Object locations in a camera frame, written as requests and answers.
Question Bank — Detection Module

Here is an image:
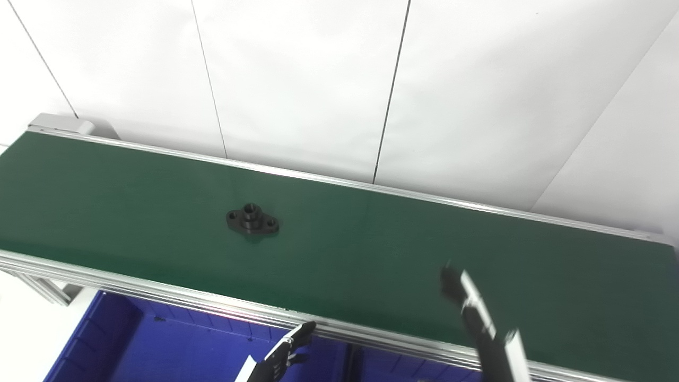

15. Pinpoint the blue plastic bin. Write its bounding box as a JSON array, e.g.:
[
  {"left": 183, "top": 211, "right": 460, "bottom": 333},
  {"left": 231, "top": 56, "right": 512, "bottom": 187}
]
[
  {"left": 43, "top": 289, "right": 352, "bottom": 382},
  {"left": 347, "top": 344, "right": 484, "bottom": 382}
]

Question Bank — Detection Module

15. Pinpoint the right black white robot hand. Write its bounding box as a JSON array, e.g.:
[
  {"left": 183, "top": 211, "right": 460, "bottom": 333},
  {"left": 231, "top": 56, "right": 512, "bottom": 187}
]
[{"left": 440, "top": 265, "right": 532, "bottom": 382}]

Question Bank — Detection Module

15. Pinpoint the green conveyor belt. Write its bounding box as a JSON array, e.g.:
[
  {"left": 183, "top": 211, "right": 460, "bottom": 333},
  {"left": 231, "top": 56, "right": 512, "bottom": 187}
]
[
  {"left": 0, "top": 113, "right": 679, "bottom": 382},
  {"left": 0, "top": 133, "right": 679, "bottom": 382}
]

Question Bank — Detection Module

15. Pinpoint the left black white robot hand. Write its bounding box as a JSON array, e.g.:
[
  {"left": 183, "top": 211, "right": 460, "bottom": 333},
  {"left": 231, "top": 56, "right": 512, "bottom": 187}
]
[{"left": 233, "top": 320, "right": 318, "bottom": 382}]

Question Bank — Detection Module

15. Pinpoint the black flanged metal part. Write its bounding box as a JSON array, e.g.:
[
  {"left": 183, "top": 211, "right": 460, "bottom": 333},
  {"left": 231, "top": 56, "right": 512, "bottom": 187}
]
[{"left": 226, "top": 203, "right": 281, "bottom": 237}]

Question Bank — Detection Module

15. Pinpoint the aluminium conveyor support leg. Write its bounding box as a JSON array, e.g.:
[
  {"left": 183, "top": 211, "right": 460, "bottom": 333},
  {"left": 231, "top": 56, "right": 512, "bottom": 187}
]
[{"left": 10, "top": 270, "right": 73, "bottom": 307}]

